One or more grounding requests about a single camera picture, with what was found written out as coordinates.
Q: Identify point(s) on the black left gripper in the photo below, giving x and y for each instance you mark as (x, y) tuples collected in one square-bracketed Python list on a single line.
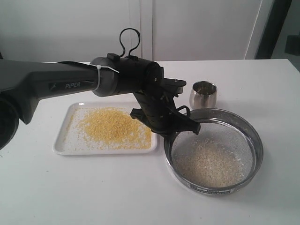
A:
[(162, 118)]

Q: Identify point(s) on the stainless steel cup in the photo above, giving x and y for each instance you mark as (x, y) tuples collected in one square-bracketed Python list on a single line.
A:
[(203, 95)]

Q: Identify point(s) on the white rice grains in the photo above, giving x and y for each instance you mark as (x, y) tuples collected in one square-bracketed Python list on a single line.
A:
[(208, 164)]

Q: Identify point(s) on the round stainless steel sieve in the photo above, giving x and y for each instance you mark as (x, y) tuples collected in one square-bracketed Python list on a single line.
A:
[(226, 128)]

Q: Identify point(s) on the yellow and white grains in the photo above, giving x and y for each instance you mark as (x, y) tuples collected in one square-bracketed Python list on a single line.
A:
[(109, 128)]

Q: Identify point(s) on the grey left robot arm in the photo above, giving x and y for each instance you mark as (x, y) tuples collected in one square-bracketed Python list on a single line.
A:
[(23, 84)]

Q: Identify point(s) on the white plastic tray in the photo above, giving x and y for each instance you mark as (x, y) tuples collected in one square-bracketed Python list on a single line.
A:
[(67, 143)]

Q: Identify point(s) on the dark object behind table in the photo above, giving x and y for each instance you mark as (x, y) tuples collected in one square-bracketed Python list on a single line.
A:
[(292, 45)]

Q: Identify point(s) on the white cabinet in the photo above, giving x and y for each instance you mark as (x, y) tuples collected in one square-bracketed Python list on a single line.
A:
[(54, 30)]

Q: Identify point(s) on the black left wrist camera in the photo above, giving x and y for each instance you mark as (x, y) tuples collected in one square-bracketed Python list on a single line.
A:
[(174, 86)]

